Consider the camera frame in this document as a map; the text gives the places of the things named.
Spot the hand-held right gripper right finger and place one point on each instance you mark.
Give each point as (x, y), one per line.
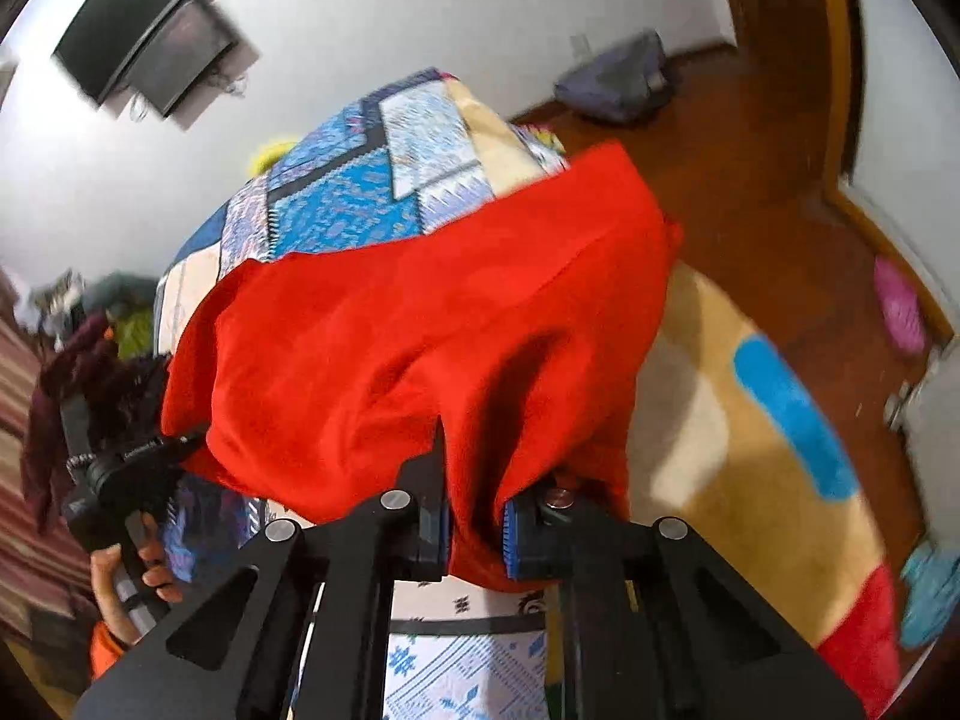
(513, 544)

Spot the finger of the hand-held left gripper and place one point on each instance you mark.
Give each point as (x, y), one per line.
(191, 446)

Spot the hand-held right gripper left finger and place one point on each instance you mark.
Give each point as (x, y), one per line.
(420, 532)

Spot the red fleece zip pullover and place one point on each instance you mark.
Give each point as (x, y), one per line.
(420, 337)

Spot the person's left hand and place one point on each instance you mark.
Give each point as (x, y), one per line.
(112, 600)

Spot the maroon garment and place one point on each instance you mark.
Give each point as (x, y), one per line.
(82, 382)

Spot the striped curtain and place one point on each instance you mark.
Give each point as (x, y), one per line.
(30, 540)

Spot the bedside clutter pile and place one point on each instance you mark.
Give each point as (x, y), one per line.
(82, 300)

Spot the yellow plush toy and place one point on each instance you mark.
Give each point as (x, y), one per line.
(271, 156)

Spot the teal cloth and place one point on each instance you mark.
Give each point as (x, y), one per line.
(930, 596)

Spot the pink slipper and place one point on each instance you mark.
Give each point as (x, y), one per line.
(898, 307)

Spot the dark grey bag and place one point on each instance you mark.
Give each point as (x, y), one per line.
(615, 82)

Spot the black wall television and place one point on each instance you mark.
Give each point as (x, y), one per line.
(142, 30)

